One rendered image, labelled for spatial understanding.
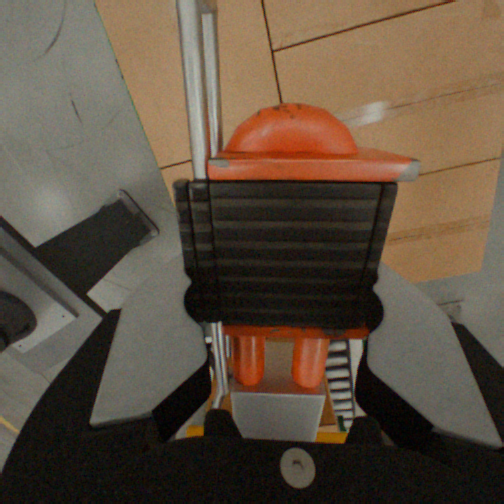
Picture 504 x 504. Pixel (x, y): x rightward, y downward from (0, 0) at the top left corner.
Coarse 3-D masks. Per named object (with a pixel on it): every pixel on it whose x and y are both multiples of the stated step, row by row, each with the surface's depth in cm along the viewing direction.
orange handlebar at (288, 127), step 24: (264, 120) 9; (288, 120) 9; (312, 120) 9; (336, 120) 10; (240, 144) 10; (264, 144) 10; (288, 144) 10; (312, 144) 9; (336, 144) 9; (240, 336) 14; (240, 360) 15; (264, 360) 17; (312, 360) 15; (312, 384) 16
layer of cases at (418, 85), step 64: (128, 0) 58; (256, 0) 57; (320, 0) 56; (384, 0) 55; (448, 0) 55; (128, 64) 64; (256, 64) 63; (320, 64) 62; (384, 64) 61; (448, 64) 60; (384, 128) 68; (448, 128) 67; (448, 192) 75; (384, 256) 86; (448, 256) 85
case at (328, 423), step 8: (232, 368) 92; (216, 384) 88; (328, 392) 74; (208, 400) 83; (224, 400) 81; (328, 400) 72; (208, 408) 80; (224, 408) 79; (328, 408) 70; (232, 416) 76; (328, 416) 68; (320, 424) 67; (328, 424) 66; (336, 424) 66
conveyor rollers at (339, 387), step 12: (336, 348) 107; (336, 360) 112; (336, 372) 116; (348, 372) 115; (336, 384) 120; (348, 384) 119; (336, 396) 124; (348, 396) 123; (336, 408) 128; (348, 408) 128; (336, 420) 137; (348, 420) 136
